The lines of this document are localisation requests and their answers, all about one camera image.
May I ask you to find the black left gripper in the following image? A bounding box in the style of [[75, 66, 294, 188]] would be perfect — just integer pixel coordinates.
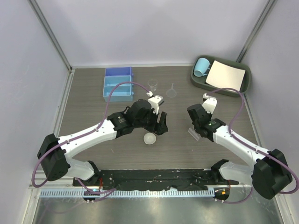
[[134, 108, 168, 135]]

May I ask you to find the clear acrylic test tube rack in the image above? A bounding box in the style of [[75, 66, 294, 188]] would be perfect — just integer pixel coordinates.
[[188, 126, 201, 141]]

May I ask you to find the blue three-compartment organizer bin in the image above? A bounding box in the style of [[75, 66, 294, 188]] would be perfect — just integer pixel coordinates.
[[102, 67, 135, 103]]

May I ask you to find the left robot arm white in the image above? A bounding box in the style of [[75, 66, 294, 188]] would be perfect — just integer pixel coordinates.
[[37, 95, 168, 186]]

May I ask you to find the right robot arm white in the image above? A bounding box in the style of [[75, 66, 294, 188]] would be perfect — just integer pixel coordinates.
[[187, 104, 292, 199]]

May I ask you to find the translucent plastic funnel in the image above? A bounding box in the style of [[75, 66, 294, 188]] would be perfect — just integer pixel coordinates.
[[166, 83, 177, 98]]

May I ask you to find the clear glass beaker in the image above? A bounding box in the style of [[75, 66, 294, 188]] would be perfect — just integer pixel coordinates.
[[148, 79, 157, 92]]

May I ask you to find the white paper sheet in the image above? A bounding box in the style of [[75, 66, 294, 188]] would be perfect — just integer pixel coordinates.
[[206, 61, 246, 91]]

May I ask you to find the light blue mug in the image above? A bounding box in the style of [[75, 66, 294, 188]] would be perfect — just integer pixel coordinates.
[[193, 57, 210, 77]]

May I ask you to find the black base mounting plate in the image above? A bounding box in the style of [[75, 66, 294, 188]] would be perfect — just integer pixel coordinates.
[[84, 169, 239, 191]]

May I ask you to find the dark green plastic tray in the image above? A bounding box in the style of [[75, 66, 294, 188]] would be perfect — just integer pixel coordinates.
[[190, 55, 252, 97]]

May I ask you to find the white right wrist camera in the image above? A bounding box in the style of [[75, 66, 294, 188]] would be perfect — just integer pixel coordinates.
[[202, 93, 217, 115]]

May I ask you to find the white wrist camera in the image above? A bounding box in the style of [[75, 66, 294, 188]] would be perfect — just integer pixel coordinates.
[[146, 91, 164, 114], [202, 93, 217, 115]]

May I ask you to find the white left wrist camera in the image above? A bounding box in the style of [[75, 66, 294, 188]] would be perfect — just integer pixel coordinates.
[[146, 91, 164, 114]]

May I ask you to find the white slotted cable duct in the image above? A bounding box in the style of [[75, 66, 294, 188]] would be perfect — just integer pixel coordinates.
[[40, 188, 214, 199]]

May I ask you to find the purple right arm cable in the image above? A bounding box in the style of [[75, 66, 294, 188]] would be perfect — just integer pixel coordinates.
[[206, 88, 299, 205]]

